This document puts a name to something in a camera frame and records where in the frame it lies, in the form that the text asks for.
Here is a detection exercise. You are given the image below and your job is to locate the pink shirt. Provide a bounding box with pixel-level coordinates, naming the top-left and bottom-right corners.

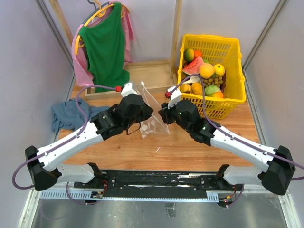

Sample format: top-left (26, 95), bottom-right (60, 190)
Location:
top-left (71, 10), bottom-right (135, 87)

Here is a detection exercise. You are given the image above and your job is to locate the blue crumpled cloth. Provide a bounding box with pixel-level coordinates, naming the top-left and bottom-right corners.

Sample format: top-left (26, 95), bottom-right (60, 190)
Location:
top-left (51, 98), bottom-right (109, 133)

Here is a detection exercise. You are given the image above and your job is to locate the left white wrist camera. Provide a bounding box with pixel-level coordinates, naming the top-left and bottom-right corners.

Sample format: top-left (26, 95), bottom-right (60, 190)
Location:
top-left (115, 81), bottom-right (137, 97)

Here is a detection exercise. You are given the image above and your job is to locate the yellow plastic basket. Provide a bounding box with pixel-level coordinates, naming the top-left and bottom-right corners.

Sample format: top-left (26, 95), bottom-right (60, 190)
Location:
top-left (178, 34), bottom-right (246, 119)

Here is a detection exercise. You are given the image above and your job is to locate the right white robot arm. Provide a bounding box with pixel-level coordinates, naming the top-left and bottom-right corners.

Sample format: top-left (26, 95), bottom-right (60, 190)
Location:
top-left (159, 100), bottom-right (295, 195)

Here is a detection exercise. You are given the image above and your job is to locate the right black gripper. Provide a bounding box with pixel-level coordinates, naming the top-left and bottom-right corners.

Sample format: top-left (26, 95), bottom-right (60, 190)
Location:
top-left (158, 98), bottom-right (191, 133)

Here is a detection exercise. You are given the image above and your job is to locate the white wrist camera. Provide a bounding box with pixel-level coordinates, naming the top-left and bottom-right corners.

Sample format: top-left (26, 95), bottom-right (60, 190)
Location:
top-left (115, 81), bottom-right (137, 97)
top-left (165, 86), bottom-right (182, 109)

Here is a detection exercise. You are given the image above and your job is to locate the clear polka dot zip bag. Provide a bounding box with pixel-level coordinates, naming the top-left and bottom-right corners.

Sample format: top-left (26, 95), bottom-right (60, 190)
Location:
top-left (137, 81), bottom-right (170, 139)

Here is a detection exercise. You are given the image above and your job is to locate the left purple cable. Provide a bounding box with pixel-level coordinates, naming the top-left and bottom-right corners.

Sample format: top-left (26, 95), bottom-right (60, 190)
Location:
top-left (12, 84), bottom-right (119, 205)

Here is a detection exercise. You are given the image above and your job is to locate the green orange mango toy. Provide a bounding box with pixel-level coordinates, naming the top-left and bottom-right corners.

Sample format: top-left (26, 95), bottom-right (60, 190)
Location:
top-left (183, 48), bottom-right (194, 62)

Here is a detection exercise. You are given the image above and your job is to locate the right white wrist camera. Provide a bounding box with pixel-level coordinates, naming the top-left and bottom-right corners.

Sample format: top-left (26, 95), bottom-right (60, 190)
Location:
top-left (165, 86), bottom-right (182, 109)

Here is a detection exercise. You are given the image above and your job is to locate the watermelon slice toy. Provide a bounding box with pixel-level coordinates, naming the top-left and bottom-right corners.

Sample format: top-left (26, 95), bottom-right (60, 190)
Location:
top-left (182, 56), bottom-right (204, 76)

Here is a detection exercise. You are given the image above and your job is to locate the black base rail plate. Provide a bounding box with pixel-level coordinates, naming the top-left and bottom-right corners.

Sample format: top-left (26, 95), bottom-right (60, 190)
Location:
top-left (74, 170), bottom-right (241, 200)

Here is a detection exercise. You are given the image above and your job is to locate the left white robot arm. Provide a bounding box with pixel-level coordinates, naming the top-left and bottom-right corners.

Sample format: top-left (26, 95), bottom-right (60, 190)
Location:
top-left (25, 94), bottom-right (153, 191)

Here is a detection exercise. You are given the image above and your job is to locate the white garlic toy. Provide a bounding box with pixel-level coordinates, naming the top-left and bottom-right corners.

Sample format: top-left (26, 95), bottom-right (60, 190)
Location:
top-left (181, 74), bottom-right (201, 85)

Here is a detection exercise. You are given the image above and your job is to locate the orange tangerine toy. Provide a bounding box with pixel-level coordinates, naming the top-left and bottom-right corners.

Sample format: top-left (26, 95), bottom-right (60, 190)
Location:
top-left (194, 50), bottom-right (203, 58)

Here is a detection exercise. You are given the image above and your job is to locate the green tank top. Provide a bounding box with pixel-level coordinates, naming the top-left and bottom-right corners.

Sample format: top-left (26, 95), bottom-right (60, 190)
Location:
top-left (78, 2), bottom-right (130, 93)

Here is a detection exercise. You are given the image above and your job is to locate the green cabbage toy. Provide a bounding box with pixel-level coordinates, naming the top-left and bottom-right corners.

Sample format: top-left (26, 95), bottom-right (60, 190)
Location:
top-left (205, 85), bottom-right (221, 96)

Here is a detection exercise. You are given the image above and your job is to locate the wooden clothes rack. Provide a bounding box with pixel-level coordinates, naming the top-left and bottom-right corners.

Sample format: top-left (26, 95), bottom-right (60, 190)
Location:
top-left (49, 0), bottom-right (182, 100)

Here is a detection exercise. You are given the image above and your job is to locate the purple cable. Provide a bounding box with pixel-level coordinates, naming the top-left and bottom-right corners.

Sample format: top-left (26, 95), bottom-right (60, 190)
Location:
top-left (171, 74), bottom-right (304, 207)
top-left (12, 84), bottom-right (119, 205)

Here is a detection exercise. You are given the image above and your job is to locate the yellow clothes hanger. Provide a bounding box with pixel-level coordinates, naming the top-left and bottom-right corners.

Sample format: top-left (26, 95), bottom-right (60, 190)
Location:
top-left (75, 1), bottom-right (131, 56)

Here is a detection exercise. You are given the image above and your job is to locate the orange peach toy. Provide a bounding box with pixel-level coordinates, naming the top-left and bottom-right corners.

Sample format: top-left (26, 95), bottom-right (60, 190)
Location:
top-left (199, 63), bottom-right (215, 79)

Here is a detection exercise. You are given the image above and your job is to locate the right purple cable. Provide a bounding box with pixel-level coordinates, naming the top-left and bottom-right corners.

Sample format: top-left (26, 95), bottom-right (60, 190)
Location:
top-left (171, 74), bottom-right (304, 207)

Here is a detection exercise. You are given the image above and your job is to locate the grey clothes hanger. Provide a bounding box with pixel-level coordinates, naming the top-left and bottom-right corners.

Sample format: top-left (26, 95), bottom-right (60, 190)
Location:
top-left (87, 0), bottom-right (110, 10)

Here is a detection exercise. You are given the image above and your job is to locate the yellow lemon toy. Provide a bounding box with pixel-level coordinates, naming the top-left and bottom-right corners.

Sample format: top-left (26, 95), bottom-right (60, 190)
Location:
top-left (214, 64), bottom-right (225, 76)

